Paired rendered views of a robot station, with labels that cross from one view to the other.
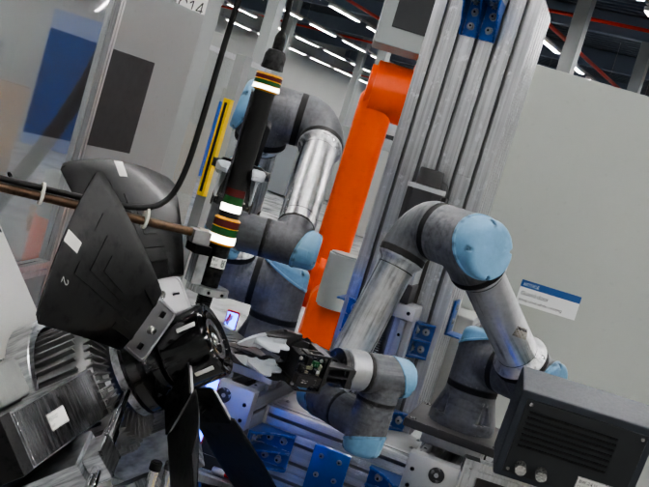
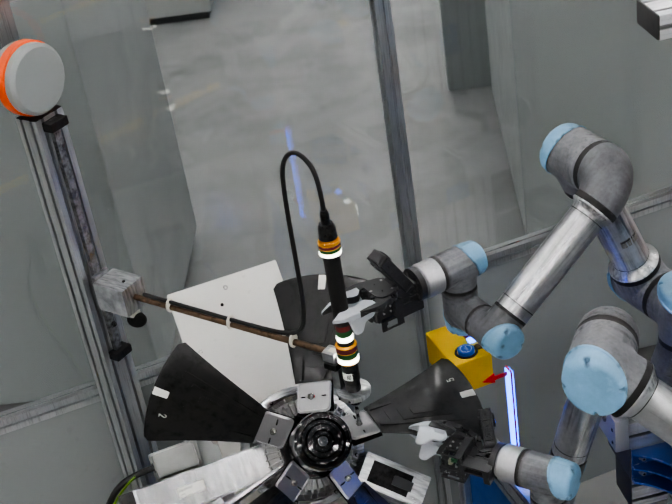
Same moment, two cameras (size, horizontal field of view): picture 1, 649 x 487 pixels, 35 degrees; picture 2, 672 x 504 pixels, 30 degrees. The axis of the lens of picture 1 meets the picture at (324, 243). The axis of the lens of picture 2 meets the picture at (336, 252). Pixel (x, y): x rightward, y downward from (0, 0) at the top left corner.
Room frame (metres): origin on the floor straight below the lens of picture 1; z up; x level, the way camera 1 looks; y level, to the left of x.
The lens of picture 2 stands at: (0.93, -1.74, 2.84)
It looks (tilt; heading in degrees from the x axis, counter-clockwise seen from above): 31 degrees down; 69
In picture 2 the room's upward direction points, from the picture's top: 9 degrees counter-clockwise
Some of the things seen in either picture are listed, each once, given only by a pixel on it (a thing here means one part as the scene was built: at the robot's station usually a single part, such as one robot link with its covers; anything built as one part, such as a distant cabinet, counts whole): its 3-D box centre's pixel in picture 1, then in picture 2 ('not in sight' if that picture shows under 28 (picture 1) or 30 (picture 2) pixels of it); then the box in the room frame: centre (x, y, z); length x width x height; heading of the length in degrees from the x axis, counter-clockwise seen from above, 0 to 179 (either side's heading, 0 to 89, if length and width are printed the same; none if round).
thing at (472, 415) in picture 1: (466, 404); not in sight; (2.30, -0.41, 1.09); 0.15 x 0.15 x 0.10
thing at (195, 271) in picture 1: (209, 262); (346, 372); (1.66, 0.17, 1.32); 0.09 x 0.07 x 0.10; 120
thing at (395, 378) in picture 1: (384, 377); (548, 476); (1.90, -0.18, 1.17); 0.11 x 0.08 x 0.09; 122
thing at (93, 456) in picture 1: (101, 458); not in sight; (1.32, 0.20, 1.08); 0.07 x 0.04 x 0.06; 6
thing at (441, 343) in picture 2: not in sight; (459, 359); (2.05, 0.42, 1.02); 0.16 x 0.10 x 0.11; 85
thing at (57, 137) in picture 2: not in sight; (89, 243); (1.32, 0.75, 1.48); 0.05 x 0.03 x 0.62; 30
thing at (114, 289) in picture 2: not in sight; (118, 292); (1.35, 0.70, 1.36); 0.10 x 0.07 x 0.08; 120
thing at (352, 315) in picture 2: (252, 187); (356, 321); (1.68, 0.14, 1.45); 0.09 x 0.03 x 0.06; 14
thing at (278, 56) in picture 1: (241, 171); (340, 310); (1.66, 0.16, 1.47); 0.04 x 0.04 x 0.46
